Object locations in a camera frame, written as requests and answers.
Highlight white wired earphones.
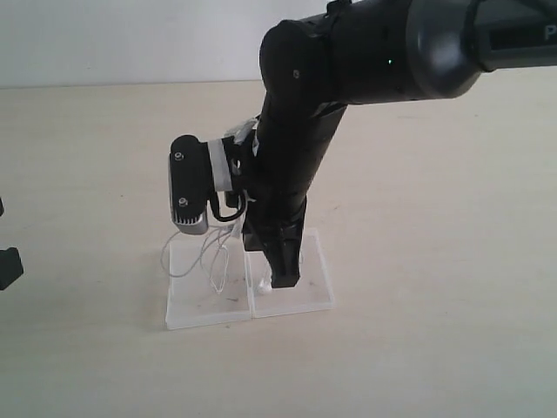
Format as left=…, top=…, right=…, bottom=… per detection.
left=159, top=220, right=240, bottom=298

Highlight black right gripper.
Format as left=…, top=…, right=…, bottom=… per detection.
left=243, top=104, right=346, bottom=289

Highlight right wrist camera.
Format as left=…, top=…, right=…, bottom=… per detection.
left=168, top=118, right=262, bottom=235

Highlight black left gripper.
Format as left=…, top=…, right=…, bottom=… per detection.
left=0, top=246, right=23, bottom=291

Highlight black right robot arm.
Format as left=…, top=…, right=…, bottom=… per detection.
left=243, top=0, right=556, bottom=288

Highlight clear plastic hinged case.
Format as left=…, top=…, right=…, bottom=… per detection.
left=164, top=228, right=335, bottom=330

